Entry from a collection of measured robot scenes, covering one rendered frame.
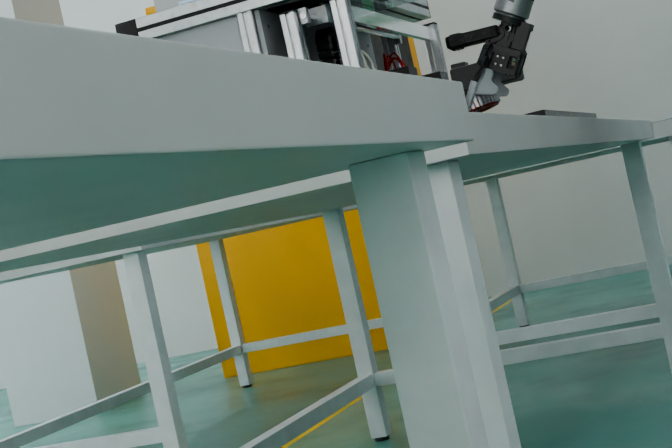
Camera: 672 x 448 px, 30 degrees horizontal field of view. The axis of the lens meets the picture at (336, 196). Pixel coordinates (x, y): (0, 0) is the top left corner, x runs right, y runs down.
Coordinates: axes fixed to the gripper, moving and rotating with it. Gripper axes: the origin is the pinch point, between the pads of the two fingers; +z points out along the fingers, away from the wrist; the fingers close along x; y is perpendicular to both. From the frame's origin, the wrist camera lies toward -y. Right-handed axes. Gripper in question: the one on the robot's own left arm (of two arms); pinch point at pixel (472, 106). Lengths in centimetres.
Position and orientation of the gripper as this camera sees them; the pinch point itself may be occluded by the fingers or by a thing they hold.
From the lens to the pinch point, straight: 265.9
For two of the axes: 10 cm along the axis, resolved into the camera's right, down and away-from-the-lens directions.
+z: -2.7, 9.5, 1.5
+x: 3.3, -0.5, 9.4
